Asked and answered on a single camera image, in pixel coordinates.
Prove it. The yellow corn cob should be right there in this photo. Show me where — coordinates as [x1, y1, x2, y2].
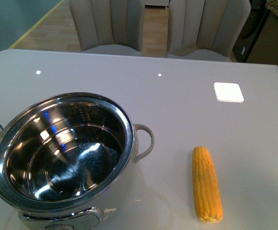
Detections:
[192, 146, 223, 223]

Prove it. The right beige upholstered chair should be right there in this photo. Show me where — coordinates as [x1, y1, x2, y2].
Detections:
[166, 0, 251, 62]

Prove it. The left beige upholstered chair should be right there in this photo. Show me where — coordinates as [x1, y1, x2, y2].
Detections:
[69, 0, 145, 56]

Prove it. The beige upholstered chair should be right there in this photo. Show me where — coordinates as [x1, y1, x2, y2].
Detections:
[69, 0, 145, 56]
[166, 0, 251, 62]

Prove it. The dark cabinet at right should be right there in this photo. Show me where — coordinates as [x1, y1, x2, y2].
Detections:
[233, 0, 278, 65]

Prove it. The stainless steel electric pot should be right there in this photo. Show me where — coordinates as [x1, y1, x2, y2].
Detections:
[0, 92, 155, 230]

